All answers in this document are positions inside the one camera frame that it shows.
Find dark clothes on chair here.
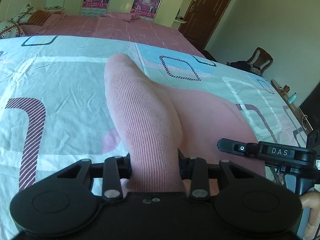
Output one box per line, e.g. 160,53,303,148
226,60,263,77

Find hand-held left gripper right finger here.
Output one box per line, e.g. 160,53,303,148
177,149,273,201

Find person's right hand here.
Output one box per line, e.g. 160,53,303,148
299,191,320,240

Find pink knit sweater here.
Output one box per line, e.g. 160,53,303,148
104,53,267,198

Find black screen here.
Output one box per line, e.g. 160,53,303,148
298,82,320,131

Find brown striped cushion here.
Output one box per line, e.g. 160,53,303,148
27,9,52,27

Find white round headboard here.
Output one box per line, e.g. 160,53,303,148
0,0,33,22

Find cream corner shelf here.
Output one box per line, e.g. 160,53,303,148
174,0,197,23

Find patterned light blue quilt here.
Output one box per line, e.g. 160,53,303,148
0,35,313,233

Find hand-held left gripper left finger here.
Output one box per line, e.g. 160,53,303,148
57,154,132,202

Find brown wooden door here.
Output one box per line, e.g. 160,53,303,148
178,0,238,52

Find pink checked bed sheet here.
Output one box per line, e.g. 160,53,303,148
19,12,218,63

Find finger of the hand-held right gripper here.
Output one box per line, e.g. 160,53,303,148
217,138,261,158

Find wooden side desk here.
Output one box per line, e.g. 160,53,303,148
271,79,313,133

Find dark wooden chair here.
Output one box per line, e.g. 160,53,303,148
226,47,274,77

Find pink folded cloth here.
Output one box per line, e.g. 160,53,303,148
99,12,141,23

